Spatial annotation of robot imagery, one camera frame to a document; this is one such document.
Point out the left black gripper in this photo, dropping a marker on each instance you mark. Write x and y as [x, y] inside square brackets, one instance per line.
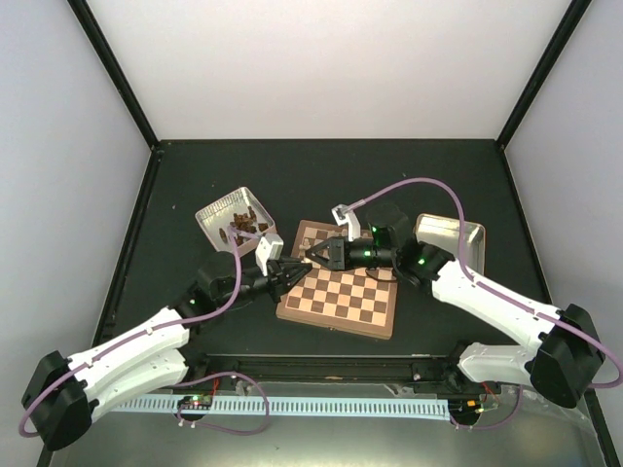
[279, 270]

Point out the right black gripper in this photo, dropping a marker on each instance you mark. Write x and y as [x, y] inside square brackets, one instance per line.
[338, 253]

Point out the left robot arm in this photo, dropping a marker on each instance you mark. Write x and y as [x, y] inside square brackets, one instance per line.
[66, 395]

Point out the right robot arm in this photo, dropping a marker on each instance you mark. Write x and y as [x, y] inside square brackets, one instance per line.
[555, 351]

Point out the pile of light chess pieces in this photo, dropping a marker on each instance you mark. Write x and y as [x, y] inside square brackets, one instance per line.
[312, 237]

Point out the wooden chess board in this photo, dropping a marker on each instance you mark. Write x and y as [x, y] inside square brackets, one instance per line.
[358, 301]

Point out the pile of dark chess pieces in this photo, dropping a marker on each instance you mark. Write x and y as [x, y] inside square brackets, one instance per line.
[245, 226]

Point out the small circuit board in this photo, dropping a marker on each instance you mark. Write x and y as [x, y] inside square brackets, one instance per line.
[195, 402]

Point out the pink embossed tin box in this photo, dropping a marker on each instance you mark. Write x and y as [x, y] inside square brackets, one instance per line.
[219, 214]

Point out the yellow tin box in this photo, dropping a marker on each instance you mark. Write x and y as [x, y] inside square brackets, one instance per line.
[444, 232]

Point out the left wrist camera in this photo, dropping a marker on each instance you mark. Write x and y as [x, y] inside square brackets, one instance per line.
[269, 248]

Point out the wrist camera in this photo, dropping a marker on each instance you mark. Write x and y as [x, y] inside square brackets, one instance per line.
[269, 248]
[344, 216]

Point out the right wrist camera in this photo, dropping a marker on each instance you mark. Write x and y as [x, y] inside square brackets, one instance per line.
[344, 216]

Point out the light blue slotted cable duct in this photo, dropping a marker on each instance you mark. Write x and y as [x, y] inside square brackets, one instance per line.
[297, 406]

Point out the black frame post left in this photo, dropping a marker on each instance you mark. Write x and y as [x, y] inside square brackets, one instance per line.
[87, 20]

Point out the black frame post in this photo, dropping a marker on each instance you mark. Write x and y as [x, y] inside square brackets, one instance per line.
[571, 18]
[87, 20]

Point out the black frame post right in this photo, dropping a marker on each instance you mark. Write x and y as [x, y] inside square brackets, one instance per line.
[571, 18]

